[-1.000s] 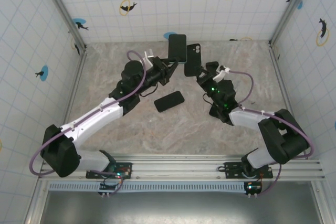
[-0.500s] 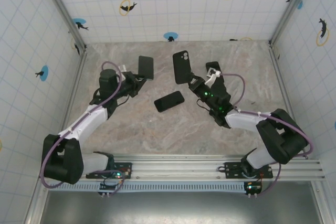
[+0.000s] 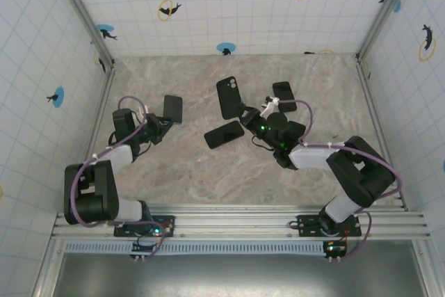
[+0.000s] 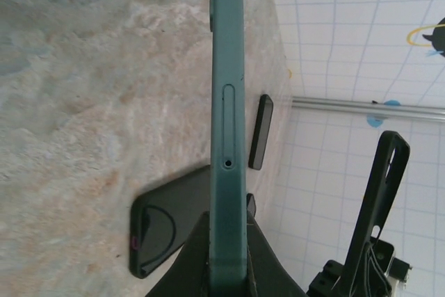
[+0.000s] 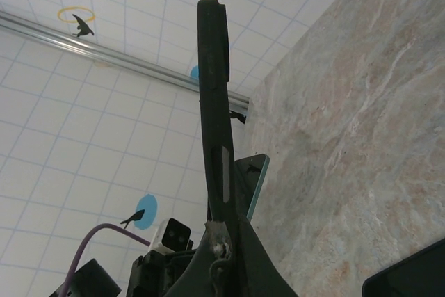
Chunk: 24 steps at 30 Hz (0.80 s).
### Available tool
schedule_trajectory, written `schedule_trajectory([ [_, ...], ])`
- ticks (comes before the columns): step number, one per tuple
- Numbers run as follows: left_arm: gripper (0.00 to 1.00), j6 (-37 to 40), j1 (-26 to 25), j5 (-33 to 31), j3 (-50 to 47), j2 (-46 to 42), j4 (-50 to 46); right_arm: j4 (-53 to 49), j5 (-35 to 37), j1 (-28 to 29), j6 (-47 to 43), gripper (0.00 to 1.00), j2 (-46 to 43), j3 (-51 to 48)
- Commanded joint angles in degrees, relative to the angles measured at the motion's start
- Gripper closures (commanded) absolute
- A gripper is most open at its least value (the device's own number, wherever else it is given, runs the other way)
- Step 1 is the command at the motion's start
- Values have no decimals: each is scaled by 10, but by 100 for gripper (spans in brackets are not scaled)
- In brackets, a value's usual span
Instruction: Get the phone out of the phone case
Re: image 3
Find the black phone case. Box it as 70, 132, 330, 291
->
216, 76, 246, 120
272, 81, 298, 113
203, 120, 245, 150

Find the small controller circuit board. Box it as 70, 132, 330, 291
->
323, 240, 348, 259

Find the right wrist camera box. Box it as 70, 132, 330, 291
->
262, 95, 281, 115

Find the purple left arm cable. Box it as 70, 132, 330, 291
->
70, 96, 167, 262

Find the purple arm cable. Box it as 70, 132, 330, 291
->
277, 99, 404, 262
70, 96, 167, 262

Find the aluminium side rail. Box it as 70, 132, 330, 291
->
71, 65, 118, 211
356, 56, 408, 211

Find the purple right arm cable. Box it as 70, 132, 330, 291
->
277, 99, 404, 262

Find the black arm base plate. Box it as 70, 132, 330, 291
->
296, 213, 362, 239
113, 214, 177, 239

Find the aluminium mounting rail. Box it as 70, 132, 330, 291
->
51, 206, 432, 241

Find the white slotted cable duct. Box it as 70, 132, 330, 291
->
64, 241, 331, 255

